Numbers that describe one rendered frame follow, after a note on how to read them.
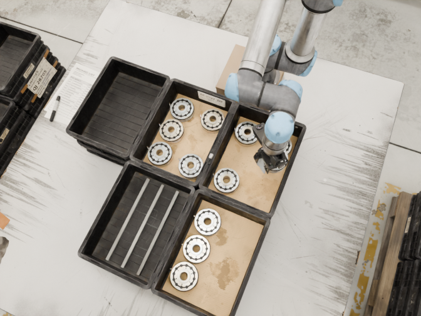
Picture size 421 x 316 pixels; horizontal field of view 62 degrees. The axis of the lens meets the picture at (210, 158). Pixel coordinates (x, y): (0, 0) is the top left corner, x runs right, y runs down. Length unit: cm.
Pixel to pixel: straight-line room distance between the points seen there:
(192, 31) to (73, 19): 146
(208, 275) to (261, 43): 84
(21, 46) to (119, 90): 99
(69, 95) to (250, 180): 102
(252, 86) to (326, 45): 186
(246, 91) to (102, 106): 83
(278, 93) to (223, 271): 70
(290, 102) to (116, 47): 120
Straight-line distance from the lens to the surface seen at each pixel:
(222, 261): 138
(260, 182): 144
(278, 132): 95
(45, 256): 171
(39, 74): 243
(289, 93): 103
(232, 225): 140
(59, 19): 327
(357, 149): 171
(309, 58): 148
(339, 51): 284
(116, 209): 148
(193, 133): 152
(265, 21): 111
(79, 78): 195
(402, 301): 208
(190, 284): 136
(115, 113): 164
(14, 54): 251
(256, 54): 106
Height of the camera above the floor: 221
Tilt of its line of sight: 70 degrees down
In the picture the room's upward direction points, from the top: 10 degrees counter-clockwise
